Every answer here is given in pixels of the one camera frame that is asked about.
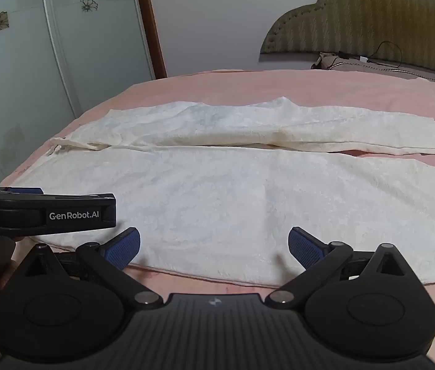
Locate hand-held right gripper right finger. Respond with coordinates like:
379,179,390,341
267,227,418,310

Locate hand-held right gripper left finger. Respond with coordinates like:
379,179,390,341
19,227,164,310

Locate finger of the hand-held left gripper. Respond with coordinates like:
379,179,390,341
0,187,44,196

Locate white pants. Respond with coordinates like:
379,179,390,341
9,96,435,286

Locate floral glass wardrobe door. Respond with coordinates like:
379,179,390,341
0,0,157,198

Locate pink bed sheet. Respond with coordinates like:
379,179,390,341
0,68,435,370

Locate beige pillow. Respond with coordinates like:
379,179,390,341
313,52,435,99

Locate olive padded headboard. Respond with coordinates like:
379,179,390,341
260,0,435,82

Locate brown wooden frame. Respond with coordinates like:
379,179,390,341
133,0,169,80

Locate black cable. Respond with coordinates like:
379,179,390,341
364,41,435,82

